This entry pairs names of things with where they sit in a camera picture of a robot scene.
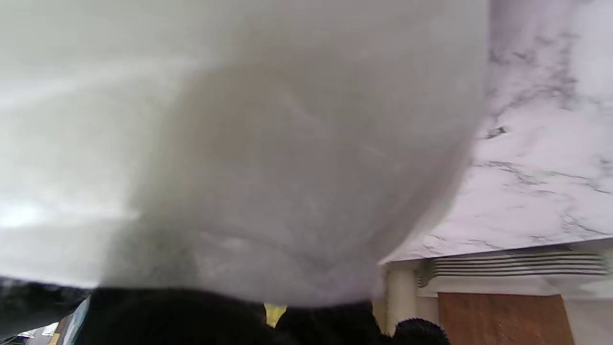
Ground yellow perforated laundry basket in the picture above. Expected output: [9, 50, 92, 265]
[263, 302, 289, 329]

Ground white pillow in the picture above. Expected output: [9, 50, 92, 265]
[0, 0, 491, 307]

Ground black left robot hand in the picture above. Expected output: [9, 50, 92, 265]
[72, 287, 451, 345]

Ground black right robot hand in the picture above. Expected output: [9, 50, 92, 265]
[0, 277, 92, 338]

